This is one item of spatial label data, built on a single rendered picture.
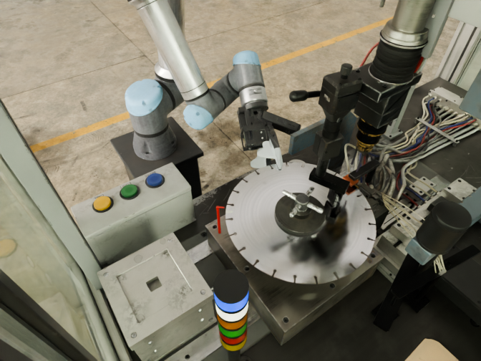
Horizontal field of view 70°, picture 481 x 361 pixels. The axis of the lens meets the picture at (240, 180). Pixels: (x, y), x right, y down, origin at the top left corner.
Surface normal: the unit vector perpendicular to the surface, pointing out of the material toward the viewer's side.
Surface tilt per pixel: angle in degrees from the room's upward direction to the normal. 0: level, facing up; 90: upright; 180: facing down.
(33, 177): 90
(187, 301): 0
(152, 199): 0
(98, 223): 0
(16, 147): 90
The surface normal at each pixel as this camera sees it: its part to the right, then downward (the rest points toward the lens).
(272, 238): 0.00, -0.68
